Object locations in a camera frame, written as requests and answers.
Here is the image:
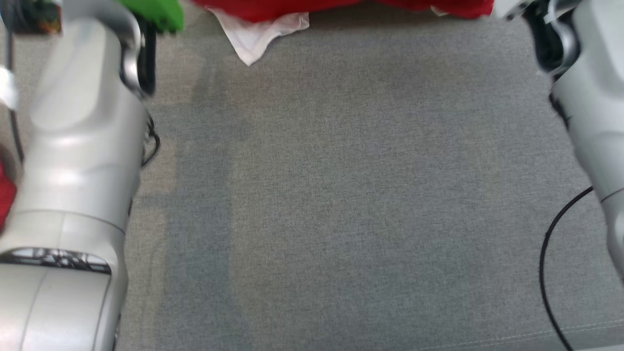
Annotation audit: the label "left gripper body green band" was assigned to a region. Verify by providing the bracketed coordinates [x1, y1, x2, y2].
[117, 0, 185, 34]

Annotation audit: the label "red shorts with white trim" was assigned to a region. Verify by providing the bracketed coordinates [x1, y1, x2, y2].
[193, 0, 495, 66]

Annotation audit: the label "red cloth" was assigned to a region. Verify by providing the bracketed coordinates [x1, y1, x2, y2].
[0, 158, 18, 232]

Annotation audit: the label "grey fabric sofa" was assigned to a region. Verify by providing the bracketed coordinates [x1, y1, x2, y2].
[0, 0, 624, 351]

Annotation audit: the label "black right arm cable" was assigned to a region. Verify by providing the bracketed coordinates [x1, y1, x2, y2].
[539, 187, 594, 351]

